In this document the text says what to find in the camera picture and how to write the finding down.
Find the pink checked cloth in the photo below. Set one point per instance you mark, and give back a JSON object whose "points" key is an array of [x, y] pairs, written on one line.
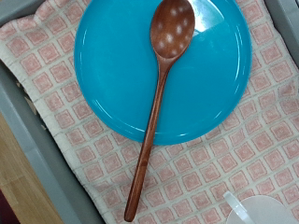
{"points": [[218, 174]]}

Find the blue round plate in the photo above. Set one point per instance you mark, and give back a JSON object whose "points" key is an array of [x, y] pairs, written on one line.
{"points": [[118, 68]]}

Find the white mug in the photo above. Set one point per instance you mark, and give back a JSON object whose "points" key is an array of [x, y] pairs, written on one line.
{"points": [[264, 211]]}

